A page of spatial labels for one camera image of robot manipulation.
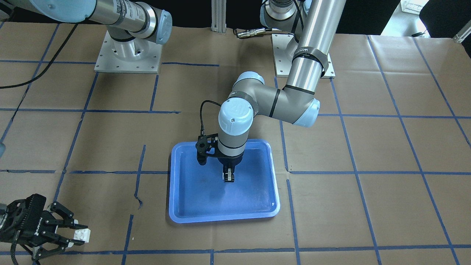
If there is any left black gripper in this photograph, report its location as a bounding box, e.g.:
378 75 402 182
215 153 244 182

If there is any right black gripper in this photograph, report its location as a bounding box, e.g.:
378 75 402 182
1 194 88 262

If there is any white block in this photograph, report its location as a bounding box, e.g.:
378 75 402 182
73 228 91 243

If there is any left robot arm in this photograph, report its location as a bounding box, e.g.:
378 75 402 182
197 0 346 182

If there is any blue plastic tray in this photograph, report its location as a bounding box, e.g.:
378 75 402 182
169 139 281 223

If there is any brown paper table cover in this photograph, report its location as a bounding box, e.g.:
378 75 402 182
0 25 471 265

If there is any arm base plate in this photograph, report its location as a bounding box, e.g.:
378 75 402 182
271 33 336 78
94 32 163 74

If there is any aluminium frame post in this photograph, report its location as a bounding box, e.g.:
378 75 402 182
211 0 227 35

